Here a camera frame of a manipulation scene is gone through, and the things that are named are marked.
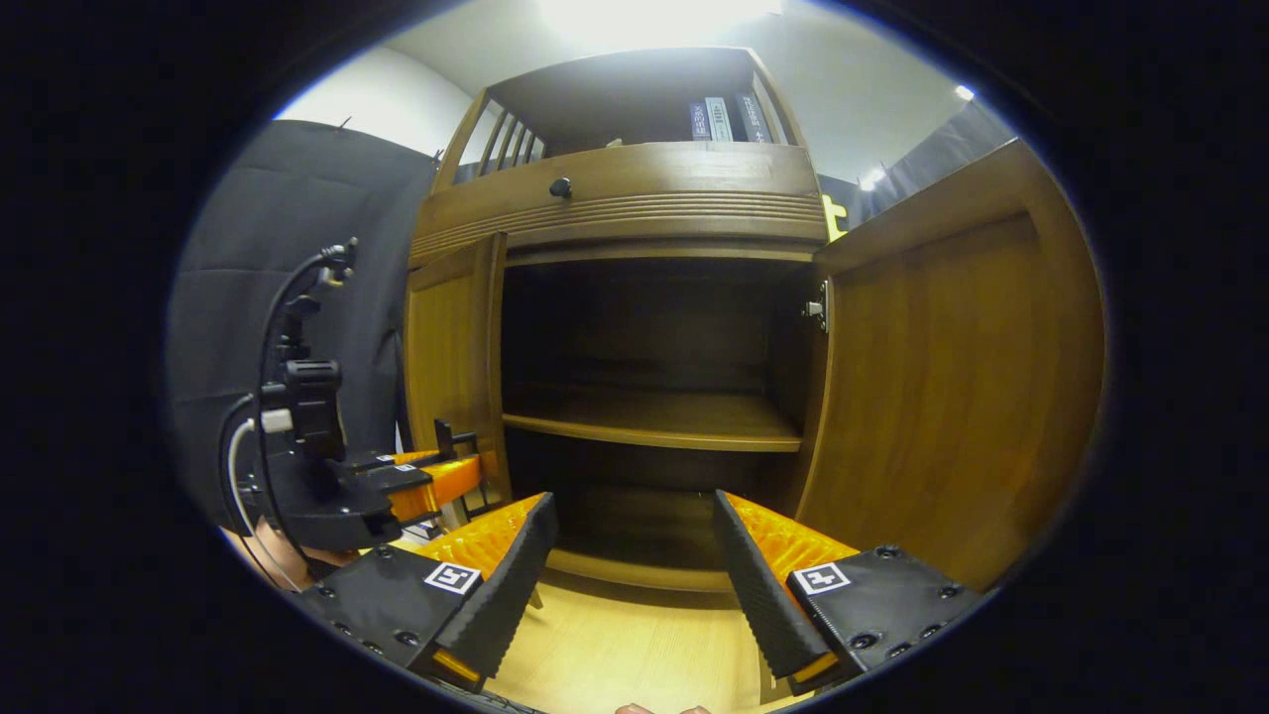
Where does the black backdrop cloth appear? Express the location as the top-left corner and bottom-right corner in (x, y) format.
(164, 97), (1019, 529)

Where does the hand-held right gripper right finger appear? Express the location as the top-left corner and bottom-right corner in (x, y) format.
(710, 491), (997, 707)

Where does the dark spine book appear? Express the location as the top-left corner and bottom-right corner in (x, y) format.
(733, 93), (773, 144)

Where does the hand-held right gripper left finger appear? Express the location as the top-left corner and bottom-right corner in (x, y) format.
(288, 493), (558, 695)

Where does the wooden double-door shoe cabinet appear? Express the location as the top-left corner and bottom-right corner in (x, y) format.
(404, 46), (836, 596)

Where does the wooden inner shelf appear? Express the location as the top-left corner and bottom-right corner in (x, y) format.
(502, 390), (805, 454)

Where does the white cable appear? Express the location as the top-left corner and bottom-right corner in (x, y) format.
(226, 410), (295, 541)

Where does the black cable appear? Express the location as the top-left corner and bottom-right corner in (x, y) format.
(256, 237), (359, 571)

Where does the wooden shoe cabinet door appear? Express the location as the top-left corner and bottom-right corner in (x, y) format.
(796, 138), (1107, 593)
(403, 232), (513, 505)

